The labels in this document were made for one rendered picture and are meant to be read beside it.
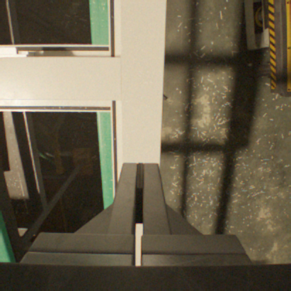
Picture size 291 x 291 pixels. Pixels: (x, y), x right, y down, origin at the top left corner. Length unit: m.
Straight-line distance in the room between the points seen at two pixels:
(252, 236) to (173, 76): 1.25
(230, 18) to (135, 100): 1.09
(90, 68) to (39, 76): 0.05
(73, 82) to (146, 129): 0.09
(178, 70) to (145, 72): 0.95
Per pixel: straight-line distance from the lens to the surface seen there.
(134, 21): 0.22
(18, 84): 0.25
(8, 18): 0.71
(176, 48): 1.17
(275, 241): 1.86
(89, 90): 0.22
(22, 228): 0.81
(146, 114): 0.22
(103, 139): 0.30
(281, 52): 1.00
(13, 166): 0.73
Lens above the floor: 1.15
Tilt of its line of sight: 73 degrees down
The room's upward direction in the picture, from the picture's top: 178 degrees clockwise
